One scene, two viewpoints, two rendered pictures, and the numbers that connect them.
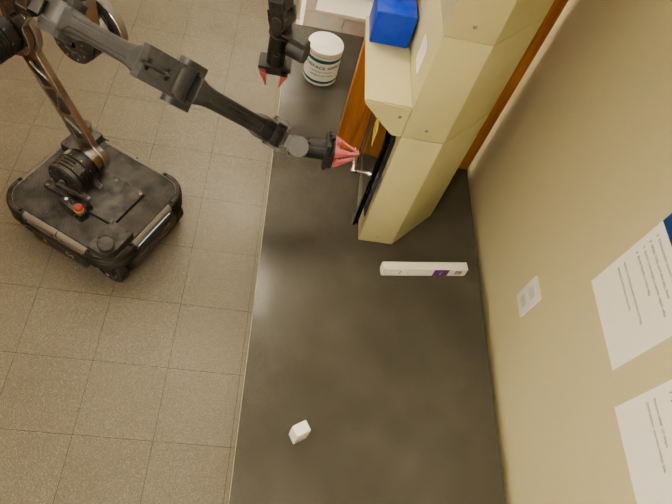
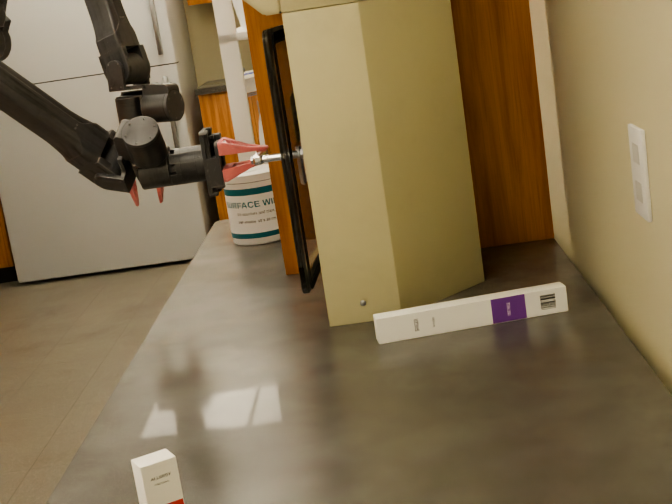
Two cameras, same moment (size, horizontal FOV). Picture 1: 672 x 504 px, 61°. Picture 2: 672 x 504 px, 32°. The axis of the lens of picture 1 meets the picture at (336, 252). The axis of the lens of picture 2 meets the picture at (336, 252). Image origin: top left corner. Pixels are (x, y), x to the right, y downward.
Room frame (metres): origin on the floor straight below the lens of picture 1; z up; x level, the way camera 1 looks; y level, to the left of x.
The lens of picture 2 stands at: (-0.56, -0.61, 1.44)
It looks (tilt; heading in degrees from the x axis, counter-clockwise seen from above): 13 degrees down; 18
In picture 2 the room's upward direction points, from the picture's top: 9 degrees counter-clockwise
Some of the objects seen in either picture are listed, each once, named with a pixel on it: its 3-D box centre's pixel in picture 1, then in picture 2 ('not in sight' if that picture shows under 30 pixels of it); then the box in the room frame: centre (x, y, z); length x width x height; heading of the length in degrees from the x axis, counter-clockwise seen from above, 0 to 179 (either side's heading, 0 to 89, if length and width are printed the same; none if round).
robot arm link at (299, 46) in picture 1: (292, 36); (148, 90); (1.41, 0.35, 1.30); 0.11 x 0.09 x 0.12; 79
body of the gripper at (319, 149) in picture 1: (318, 149); (194, 164); (1.12, 0.15, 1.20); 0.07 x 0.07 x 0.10; 15
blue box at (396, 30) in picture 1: (392, 18); not in sight; (1.29, 0.07, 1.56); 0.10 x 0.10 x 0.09; 15
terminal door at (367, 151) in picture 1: (371, 148); (297, 151); (1.20, 0.01, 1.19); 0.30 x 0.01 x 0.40; 11
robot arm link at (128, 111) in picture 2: (280, 41); (135, 109); (1.41, 0.38, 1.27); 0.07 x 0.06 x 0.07; 79
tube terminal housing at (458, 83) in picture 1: (433, 123); (375, 53); (1.24, -0.13, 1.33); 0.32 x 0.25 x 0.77; 15
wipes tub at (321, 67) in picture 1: (322, 59); (257, 203); (1.72, 0.29, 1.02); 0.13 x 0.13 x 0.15
